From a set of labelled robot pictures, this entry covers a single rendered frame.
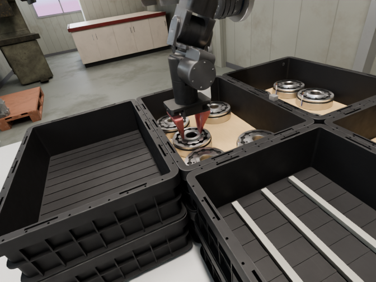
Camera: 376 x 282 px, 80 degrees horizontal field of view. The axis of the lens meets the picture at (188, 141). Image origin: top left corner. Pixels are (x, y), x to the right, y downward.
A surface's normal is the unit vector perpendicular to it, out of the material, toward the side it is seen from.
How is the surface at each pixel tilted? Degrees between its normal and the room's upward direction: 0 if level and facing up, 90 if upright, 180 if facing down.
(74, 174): 0
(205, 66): 89
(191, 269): 0
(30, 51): 90
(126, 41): 90
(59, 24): 90
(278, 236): 0
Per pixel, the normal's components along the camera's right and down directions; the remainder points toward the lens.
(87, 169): -0.13, -0.82
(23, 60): 0.62, 0.37
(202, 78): 0.42, 0.44
